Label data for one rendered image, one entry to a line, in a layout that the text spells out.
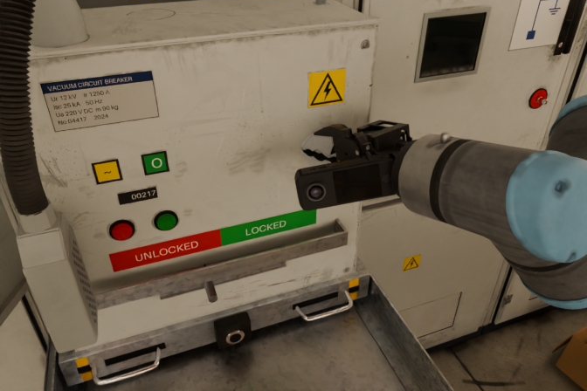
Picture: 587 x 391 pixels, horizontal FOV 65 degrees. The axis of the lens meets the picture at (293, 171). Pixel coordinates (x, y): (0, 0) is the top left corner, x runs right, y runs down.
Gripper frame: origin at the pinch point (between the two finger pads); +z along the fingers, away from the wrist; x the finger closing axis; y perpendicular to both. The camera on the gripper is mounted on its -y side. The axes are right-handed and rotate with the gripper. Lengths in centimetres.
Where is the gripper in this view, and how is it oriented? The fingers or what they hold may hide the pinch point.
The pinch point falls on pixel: (303, 149)
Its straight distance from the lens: 66.5
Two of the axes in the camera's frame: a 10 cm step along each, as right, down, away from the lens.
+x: -1.5, -9.3, -3.3
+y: 8.1, -3.1, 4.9
